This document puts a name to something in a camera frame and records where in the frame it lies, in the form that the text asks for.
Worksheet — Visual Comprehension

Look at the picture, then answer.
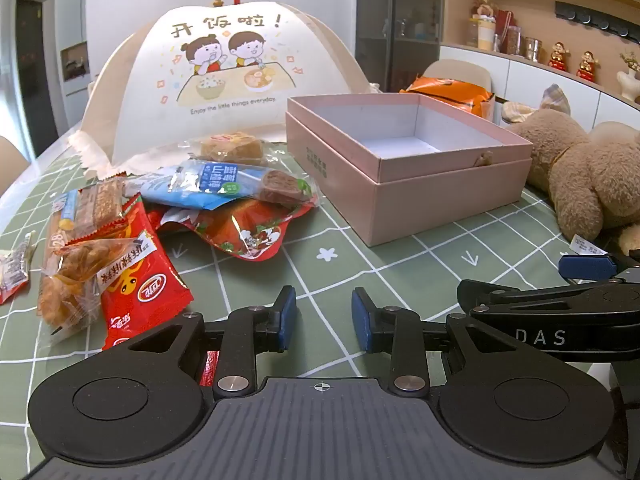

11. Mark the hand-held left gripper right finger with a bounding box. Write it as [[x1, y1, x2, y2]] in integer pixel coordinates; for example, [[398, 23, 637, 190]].
[[351, 287, 523, 395]]

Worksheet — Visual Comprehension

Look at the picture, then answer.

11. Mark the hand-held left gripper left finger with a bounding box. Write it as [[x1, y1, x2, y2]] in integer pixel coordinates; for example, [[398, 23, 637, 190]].
[[112, 285, 298, 402]]

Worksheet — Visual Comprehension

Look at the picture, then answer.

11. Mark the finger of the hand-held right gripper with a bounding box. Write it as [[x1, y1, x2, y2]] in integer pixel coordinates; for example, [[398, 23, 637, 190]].
[[456, 279, 626, 317], [558, 253, 640, 286]]

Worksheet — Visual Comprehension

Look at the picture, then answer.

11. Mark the red patterned snack packet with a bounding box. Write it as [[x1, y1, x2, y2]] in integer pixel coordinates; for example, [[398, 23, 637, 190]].
[[150, 199, 318, 262]]

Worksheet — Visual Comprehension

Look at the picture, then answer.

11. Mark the pink cardboard box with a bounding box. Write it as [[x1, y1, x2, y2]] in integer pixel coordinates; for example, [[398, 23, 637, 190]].
[[285, 94, 535, 247]]

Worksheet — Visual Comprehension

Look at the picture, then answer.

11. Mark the red spicy strip packet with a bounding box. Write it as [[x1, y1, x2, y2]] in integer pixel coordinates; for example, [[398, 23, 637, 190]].
[[100, 195, 221, 388]]

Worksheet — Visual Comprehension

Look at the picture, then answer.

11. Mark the blue snack packet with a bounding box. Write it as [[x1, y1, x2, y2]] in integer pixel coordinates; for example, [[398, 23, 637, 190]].
[[122, 160, 321, 211]]

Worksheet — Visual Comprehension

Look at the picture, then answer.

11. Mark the green checked tablecloth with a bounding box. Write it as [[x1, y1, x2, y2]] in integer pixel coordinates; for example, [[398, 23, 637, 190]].
[[0, 125, 640, 480]]

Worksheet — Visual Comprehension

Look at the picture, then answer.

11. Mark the brown teddy bear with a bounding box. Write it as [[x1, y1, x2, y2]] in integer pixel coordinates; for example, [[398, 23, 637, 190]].
[[509, 110, 640, 257]]

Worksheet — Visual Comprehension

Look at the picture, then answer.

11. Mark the plaid cloth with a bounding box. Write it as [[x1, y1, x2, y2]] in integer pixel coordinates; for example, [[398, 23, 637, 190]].
[[501, 83, 572, 125]]

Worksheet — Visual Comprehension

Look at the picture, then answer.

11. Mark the small cake in clear wrapper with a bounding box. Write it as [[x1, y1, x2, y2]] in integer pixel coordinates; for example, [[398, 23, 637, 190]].
[[200, 131, 264, 165]]

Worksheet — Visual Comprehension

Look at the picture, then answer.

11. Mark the white vase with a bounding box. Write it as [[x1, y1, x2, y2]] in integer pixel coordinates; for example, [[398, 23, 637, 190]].
[[616, 52, 640, 103]]

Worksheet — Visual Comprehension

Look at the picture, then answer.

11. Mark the gold red figurine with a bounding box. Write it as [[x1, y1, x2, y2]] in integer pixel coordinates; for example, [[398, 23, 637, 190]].
[[576, 51, 600, 81], [548, 41, 571, 71]]

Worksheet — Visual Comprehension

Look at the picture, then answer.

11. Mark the orange snack bag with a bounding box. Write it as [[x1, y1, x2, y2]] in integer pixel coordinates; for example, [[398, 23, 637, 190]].
[[400, 74, 496, 120]]

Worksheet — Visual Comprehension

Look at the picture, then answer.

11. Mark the brown cracker packet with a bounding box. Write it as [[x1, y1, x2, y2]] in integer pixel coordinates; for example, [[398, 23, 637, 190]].
[[75, 172, 128, 238]]

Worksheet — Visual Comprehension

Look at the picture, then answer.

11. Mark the clear fried snack packet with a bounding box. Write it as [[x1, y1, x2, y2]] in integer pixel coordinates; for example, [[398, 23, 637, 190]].
[[37, 237, 146, 343]]

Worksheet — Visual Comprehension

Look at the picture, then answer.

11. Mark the beige chair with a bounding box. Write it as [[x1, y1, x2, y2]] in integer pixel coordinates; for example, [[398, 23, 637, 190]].
[[422, 59, 493, 92], [0, 135, 31, 196]]

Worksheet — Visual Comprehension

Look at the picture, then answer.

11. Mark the yellow lidded jar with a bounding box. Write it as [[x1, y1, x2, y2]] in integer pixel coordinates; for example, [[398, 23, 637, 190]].
[[477, 15, 497, 52]]

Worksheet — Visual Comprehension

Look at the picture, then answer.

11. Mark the printed mesh food cover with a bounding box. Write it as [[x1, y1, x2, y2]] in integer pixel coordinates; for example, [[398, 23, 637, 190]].
[[75, 1, 381, 181]]

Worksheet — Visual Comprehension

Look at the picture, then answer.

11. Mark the small dark snack packet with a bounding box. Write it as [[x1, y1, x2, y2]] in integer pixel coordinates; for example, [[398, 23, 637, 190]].
[[0, 232, 36, 306]]

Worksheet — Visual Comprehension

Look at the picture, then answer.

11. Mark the dark glass cabinet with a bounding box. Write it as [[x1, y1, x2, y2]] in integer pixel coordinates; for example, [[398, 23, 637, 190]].
[[356, 0, 445, 93]]

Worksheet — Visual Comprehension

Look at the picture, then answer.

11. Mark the dark door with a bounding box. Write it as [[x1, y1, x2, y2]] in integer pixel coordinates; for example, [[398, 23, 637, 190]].
[[14, 0, 57, 141]]

